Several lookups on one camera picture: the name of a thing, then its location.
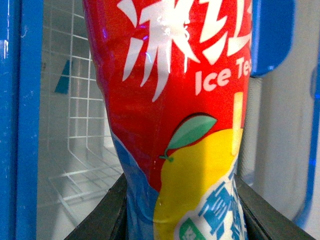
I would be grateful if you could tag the white wire basket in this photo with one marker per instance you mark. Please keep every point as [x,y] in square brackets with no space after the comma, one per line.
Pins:
[75,128]

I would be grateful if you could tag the blue front lid handle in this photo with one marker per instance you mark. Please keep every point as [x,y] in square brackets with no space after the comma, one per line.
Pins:
[273,23]

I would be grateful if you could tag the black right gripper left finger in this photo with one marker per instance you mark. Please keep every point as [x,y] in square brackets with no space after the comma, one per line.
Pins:
[108,221]

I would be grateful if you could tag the red ice tea bottle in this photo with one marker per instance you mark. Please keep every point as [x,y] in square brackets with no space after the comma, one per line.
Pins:
[174,75]

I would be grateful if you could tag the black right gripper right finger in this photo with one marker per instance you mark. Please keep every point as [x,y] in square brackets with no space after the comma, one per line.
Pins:
[264,222]

